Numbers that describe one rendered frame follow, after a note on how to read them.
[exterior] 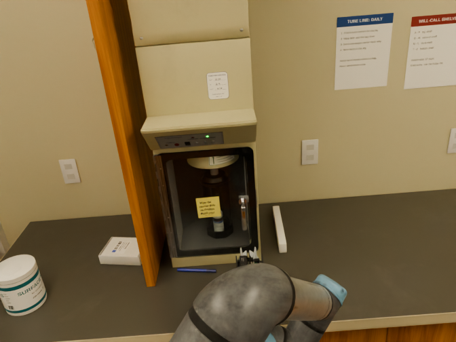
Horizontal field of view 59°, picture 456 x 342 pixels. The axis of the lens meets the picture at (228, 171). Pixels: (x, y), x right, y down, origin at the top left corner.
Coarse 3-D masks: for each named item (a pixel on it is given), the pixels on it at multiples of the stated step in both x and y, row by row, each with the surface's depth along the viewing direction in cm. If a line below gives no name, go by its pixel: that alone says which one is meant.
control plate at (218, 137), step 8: (160, 136) 113; (168, 136) 114; (176, 136) 114; (184, 136) 114; (200, 136) 115; (216, 136) 116; (160, 144) 118; (168, 144) 119; (184, 144) 119; (192, 144) 120; (200, 144) 120; (208, 144) 121; (216, 144) 121
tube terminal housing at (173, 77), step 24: (144, 48) 112; (168, 48) 112; (192, 48) 112; (216, 48) 112; (240, 48) 112; (144, 72) 115; (168, 72) 115; (192, 72) 115; (240, 72) 115; (144, 96) 118; (168, 96) 118; (192, 96) 118; (240, 96) 118; (240, 144) 125; (192, 264) 145
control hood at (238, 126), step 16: (208, 112) 120; (224, 112) 118; (240, 112) 117; (144, 128) 111; (160, 128) 110; (176, 128) 110; (192, 128) 110; (208, 128) 111; (224, 128) 111; (240, 128) 112; (224, 144) 122
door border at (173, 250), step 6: (156, 156) 125; (156, 162) 126; (156, 168) 126; (162, 168) 127; (162, 174) 128; (162, 180) 129; (162, 186) 129; (162, 192) 130; (162, 198) 131; (168, 204) 132; (162, 210) 133; (168, 210) 133; (168, 216) 134; (168, 222) 135; (168, 228) 136; (168, 234) 138; (174, 240) 139; (168, 246) 139; (174, 246) 140; (174, 252) 141
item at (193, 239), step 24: (168, 168) 127; (192, 168) 127; (216, 168) 127; (240, 168) 127; (168, 192) 131; (192, 192) 131; (216, 192) 131; (240, 192) 131; (192, 216) 135; (216, 216) 135; (240, 216) 135; (192, 240) 139; (216, 240) 139; (240, 240) 139
